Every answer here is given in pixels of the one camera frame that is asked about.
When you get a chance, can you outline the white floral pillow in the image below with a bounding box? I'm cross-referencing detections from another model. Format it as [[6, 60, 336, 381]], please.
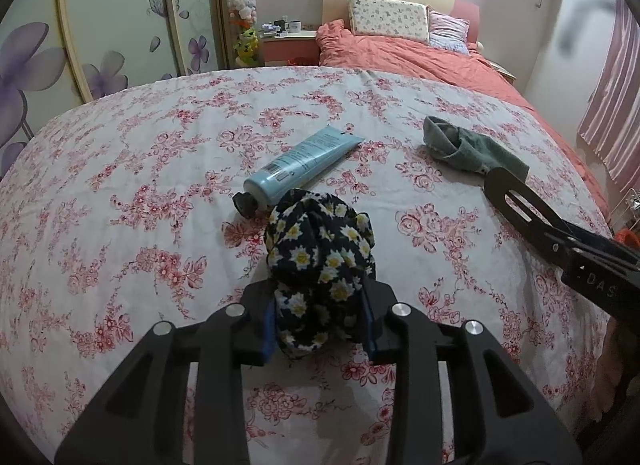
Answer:
[[347, 0, 431, 44]]

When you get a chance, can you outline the pink striped pillow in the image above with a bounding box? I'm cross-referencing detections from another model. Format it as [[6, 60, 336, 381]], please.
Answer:
[[427, 10, 471, 54]]

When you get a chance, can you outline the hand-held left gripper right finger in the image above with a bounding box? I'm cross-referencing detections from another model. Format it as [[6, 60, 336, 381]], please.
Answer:
[[360, 279, 583, 465]]

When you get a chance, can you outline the orange plastic basket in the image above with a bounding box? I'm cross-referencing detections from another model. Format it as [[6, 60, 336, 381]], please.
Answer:
[[612, 227, 640, 251]]

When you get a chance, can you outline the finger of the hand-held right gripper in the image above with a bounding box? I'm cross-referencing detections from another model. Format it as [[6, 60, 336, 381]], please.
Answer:
[[565, 221, 640, 262], [483, 168, 581, 271]]

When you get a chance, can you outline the light blue tube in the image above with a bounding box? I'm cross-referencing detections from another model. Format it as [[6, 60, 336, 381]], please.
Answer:
[[232, 126, 363, 219]]

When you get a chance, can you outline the floral tablecloth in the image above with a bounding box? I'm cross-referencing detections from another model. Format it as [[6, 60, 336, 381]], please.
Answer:
[[0, 65, 618, 465]]

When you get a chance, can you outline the white wire rack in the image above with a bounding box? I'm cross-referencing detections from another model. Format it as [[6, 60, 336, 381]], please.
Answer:
[[607, 187, 640, 237]]

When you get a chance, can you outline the pink striped curtain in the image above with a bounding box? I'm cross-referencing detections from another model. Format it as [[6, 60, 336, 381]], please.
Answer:
[[577, 0, 640, 196]]

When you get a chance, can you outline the grey green sock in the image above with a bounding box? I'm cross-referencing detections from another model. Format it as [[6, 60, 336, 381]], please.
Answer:
[[422, 116, 531, 180]]

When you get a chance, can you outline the pink white nightstand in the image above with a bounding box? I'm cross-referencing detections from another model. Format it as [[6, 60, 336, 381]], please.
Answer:
[[260, 27, 321, 66]]

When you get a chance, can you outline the person's right forearm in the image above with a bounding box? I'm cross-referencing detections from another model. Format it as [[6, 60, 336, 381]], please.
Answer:
[[595, 317, 640, 427]]

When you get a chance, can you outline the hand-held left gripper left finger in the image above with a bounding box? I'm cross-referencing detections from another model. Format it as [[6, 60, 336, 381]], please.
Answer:
[[54, 281, 277, 465]]

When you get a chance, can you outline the dark daisy print cloth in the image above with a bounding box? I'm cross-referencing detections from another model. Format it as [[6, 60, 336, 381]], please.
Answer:
[[263, 188, 377, 360]]

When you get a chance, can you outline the pink duvet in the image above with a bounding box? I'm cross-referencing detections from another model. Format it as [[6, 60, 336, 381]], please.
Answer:
[[315, 19, 601, 196]]

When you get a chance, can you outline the wooden bedside table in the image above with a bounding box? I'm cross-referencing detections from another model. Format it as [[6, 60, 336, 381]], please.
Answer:
[[487, 57, 517, 86]]

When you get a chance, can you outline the stuffed toy column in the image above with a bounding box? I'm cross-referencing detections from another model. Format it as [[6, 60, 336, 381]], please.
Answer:
[[225, 0, 264, 68]]

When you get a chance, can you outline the wardrobe with purple flowers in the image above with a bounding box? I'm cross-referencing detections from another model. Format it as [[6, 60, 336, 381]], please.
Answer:
[[0, 0, 226, 180]]

